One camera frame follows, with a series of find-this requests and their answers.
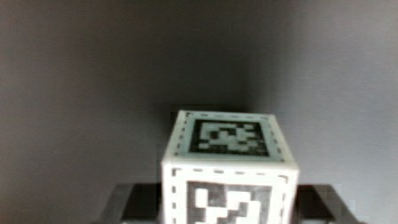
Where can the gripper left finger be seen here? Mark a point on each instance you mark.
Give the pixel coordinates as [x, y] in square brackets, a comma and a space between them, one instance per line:
[132, 207]

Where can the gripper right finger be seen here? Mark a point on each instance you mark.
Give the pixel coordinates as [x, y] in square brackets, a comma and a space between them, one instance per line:
[320, 208]

